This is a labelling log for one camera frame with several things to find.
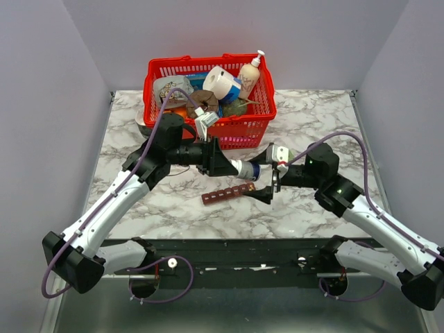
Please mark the red plastic shopping basket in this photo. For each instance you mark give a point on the red plastic shopping basket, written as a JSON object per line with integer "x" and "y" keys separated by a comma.
{"x": 233, "y": 132}

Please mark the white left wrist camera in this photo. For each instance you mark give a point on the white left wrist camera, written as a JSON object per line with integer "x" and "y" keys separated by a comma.
{"x": 203, "y": 121}

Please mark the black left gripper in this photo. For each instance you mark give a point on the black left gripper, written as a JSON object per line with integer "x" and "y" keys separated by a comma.
{"x": 214, "y": 163}

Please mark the dark cup behind basket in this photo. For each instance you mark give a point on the dark cup behind basket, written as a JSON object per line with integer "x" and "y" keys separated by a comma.
{"x": 143, "y": 129}

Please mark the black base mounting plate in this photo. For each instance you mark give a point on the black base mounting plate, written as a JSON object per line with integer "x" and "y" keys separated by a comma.
{"x": 243, "y": 263}

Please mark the grey cartoon snack bag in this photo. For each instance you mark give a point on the grey cartoon snack bag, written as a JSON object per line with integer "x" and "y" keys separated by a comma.
{"x": 162, "y": 86}

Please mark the orange fruit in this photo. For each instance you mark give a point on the orange fruit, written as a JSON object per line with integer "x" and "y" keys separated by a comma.
{"x": 182, "y": 111}

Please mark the brown pleated paper package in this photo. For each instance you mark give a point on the brown pleated paper package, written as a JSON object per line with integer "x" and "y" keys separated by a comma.
{"x": 204, "y": 99}

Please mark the white pill bottle blue label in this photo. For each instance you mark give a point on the white pill bottle blue label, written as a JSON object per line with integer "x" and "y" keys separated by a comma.
{"x": 247, "y": 170}

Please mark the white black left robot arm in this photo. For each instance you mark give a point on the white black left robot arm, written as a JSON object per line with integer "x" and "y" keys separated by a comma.
{"x": 77, "y": 255}

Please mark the green netted melon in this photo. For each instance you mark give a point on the green netted melon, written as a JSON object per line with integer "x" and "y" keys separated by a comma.
{"x": 236, "y": 108}

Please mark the cream lotion pump bottle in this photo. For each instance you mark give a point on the cream lotion pump bottle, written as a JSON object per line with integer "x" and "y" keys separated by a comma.
{"x": 249, "y": 75}

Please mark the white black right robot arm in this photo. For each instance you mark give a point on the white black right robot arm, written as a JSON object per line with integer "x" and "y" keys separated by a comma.
{"x": 410, "y": 262}

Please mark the white toilet paper roll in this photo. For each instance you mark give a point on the white toilet paper roll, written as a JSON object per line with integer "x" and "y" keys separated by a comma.
{"x": 223, "y": 84}

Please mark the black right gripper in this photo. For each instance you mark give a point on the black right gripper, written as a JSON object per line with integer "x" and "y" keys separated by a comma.
{"x": 266, "y": 193}

